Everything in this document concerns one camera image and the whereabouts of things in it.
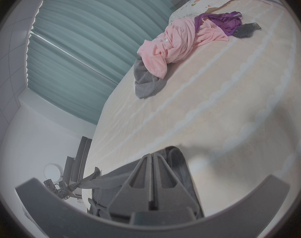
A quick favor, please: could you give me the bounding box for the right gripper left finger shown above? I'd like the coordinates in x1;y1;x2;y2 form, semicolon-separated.
108;153;153;220

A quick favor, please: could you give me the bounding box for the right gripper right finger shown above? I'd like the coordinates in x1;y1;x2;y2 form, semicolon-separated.
153;153;198;219

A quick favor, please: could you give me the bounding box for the black T-shirt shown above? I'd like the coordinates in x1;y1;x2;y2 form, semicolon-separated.
74;145;205;220

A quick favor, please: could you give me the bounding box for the black chest of drawers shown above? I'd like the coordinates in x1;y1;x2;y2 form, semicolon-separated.
62;136;93;183

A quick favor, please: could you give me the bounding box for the bed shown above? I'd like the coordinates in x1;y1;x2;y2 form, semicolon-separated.
82;0;301;220

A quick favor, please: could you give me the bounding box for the blue-green curtain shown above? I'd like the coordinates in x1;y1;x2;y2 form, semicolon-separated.
30;0;182;60
25;32;120;126

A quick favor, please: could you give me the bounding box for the grey garment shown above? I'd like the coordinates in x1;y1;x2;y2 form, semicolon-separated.
133;57;167;99

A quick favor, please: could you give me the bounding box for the pink garment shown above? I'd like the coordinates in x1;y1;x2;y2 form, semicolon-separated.
137;16;230;79

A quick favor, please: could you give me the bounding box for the purple garment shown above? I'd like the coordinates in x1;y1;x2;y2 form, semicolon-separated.
195;11;243;37

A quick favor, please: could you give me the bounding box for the small black garment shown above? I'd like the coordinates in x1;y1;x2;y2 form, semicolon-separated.
233;22;262;39

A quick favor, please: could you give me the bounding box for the grey bedside table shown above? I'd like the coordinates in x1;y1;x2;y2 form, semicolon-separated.
173;0;192;9

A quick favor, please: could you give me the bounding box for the white printed pillow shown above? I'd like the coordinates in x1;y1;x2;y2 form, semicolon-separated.
168;0;240;25

